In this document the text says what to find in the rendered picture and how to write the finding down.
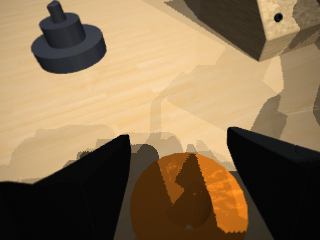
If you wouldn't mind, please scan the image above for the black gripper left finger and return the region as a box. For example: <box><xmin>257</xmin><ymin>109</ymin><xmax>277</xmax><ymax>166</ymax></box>
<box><xmin>0</xmin><ymin>134</ymin><xmax>131</xmax><ymax>240</ymax></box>

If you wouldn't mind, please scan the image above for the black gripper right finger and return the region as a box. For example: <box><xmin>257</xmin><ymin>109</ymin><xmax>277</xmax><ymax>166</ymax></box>
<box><xmin>226</xmin><ymin>126</ymin><xmax>320</xmax><ymax>240</ymax></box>

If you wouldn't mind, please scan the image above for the orange-brown knob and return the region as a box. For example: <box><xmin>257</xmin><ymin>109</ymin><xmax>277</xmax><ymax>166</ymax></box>
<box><xmin>130</xmin><ymin>152</ymin><xmax>248</xmax><ymax>240</ymax></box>

